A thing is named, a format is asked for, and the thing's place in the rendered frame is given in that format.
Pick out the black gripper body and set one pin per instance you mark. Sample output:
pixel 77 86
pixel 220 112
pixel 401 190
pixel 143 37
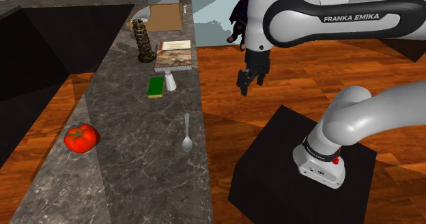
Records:
pixel 257 59

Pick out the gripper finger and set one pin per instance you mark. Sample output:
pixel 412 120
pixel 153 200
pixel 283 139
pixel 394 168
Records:
pixel 244 82
pixel 261 78

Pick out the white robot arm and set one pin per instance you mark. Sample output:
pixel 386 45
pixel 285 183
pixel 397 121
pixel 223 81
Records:
pixel 352 116

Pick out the dark draped figure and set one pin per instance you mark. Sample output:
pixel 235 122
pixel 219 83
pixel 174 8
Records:
pixel 240 20

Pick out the white salt shaker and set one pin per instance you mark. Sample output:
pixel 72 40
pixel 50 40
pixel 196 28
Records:
pixel 170 82

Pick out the brown hardcover book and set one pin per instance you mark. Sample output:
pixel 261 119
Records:
pixel 173 58

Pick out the silver spoon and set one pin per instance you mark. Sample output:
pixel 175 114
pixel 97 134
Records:
pixel 187 143

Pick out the small silver utensil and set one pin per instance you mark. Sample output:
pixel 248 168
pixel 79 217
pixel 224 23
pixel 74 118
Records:
pixel 185 8

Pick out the green yellow sponge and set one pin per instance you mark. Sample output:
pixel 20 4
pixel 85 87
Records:
pixel 156 87

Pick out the black robot stand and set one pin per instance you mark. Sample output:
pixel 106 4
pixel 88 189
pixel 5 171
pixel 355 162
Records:
pixel 266 170

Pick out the brown cardboard box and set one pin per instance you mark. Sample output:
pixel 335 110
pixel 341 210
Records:
pixel 166 15

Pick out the brown leaning tower figure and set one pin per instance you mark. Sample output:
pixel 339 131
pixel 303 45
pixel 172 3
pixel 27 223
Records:
pixel 143 40

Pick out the red tomato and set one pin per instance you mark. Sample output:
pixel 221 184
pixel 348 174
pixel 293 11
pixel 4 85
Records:
pixel 81 138

